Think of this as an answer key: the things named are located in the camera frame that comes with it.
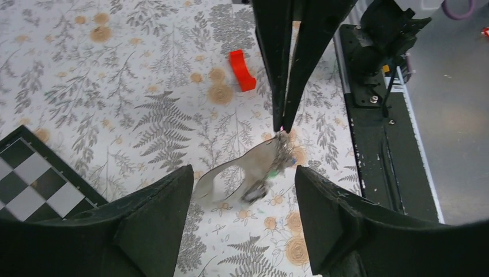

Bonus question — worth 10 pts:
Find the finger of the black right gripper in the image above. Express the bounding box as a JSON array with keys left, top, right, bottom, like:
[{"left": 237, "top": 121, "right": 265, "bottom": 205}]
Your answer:
[
  {"left": 251, "top": 0, "right": 293, "bottom": 132},
  {"left": 281, "top": 0, "right": 357, "bottom": 133}
]

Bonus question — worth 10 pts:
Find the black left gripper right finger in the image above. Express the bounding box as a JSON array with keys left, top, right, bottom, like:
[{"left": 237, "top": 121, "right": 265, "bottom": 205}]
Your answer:
[{"left": 295, "top": 166, "right": 488, "bottom": 276}]

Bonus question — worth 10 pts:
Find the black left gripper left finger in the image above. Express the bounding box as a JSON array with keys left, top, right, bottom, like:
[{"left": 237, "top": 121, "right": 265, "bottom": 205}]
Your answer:
[{"left": 1, "top": 165, "right": 194, "bottom": 276}]

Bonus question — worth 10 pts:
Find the grey metal key holder plate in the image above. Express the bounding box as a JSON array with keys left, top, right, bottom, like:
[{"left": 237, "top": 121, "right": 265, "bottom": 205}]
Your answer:
[{"left": 192, "top": 130, "right": 295, "bottom": 206}]

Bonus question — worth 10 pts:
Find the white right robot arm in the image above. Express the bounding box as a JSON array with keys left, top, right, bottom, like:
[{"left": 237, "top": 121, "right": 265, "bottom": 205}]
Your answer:
[{"left": 251, "top": 1, "right": 431, "bottom": 132}]

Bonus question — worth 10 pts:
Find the red key tag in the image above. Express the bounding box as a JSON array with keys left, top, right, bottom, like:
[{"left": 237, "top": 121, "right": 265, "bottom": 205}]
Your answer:
[{"left": 229, "top": 49, "right": 257, "bottom": 92}]

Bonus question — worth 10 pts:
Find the green key tag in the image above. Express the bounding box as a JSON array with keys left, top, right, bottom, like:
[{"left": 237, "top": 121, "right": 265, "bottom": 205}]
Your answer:
[{"left": 268, "top": 170, "right": 279, "bottom": 178}]

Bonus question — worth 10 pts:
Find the black and silver chessboard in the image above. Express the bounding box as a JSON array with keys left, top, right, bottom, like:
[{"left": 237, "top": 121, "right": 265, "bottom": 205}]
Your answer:
[{"left": 1, "top": 126, "right": 107, "bottom": 222}]

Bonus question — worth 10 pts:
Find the floral table mat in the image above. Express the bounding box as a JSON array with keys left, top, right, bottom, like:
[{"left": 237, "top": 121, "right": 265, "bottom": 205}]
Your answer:
[{"left": 1, "top": 1, "right": 359, "bottom": 276}]

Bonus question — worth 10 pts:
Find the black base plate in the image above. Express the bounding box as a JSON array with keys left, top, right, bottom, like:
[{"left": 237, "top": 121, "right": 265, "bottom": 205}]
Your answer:
[{"left": 338, "top": 24, "right": 443, "bottom": 222}]

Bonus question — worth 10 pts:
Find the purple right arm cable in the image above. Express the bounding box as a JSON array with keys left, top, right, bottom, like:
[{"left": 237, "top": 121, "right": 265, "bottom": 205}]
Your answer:
[{"left": 441, "top": 0, "right": 476, "bottom": 21}]

